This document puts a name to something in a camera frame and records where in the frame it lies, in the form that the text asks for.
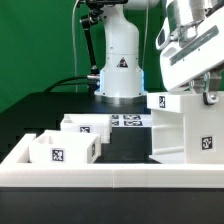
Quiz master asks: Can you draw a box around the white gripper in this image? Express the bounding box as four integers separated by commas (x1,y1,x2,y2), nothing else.
160,13,224,105

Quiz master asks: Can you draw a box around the white drawer with tag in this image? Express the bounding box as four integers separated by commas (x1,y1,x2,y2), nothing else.
60,114,112,144
29,130,101,165

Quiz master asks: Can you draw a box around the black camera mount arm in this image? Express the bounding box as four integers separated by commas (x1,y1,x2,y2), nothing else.
80,0,100,94

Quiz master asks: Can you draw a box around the white drawer cabinet box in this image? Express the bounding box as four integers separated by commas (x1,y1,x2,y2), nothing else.
147,92,224,164

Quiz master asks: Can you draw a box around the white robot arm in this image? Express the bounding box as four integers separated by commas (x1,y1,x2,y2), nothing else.
86,0,224,105

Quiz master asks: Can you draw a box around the printed marker sheet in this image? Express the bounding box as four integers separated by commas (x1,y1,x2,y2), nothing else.
111,114,152,127

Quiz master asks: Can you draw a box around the white U-shaped fence wall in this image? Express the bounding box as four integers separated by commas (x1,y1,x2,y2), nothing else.
0,134,224,188

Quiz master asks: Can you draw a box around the black cable bundle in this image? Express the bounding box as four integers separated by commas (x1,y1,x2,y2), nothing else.
43,75,92,93

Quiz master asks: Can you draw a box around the white hanging cable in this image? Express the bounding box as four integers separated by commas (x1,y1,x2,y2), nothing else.
71,0,82,94

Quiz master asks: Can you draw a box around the white front drawer with tag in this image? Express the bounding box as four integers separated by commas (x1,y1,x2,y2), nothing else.
29,130,101,165

